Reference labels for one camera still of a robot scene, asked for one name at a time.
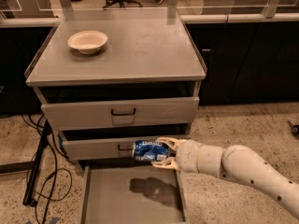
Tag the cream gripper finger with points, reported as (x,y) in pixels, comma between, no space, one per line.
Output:
(171,142)
(168,164)

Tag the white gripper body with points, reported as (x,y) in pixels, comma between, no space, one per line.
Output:
(188,155)

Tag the blue crushed pepsi can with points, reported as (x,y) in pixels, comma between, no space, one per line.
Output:
(149,151)

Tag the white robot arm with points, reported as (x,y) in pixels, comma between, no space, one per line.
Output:
(235,163)

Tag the grey bottom drawer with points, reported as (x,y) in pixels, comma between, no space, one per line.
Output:
(123,191)

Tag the grey drawer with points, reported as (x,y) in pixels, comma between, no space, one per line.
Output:
(125,113)
(123,191)
(94,149)

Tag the grey middle drawer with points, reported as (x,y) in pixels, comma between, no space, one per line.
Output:
(94,149)

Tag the grey drawer cabinet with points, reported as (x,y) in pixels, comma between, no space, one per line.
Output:
(148,55)

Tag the grey top drawer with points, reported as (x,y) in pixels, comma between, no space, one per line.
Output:
(125,113)

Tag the dark caster wheel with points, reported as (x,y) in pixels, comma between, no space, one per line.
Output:
(294,128)

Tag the white paper bowl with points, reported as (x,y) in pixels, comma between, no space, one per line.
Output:
(87,42)

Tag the black metal floor bar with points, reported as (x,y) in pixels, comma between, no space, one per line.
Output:
(43,142)

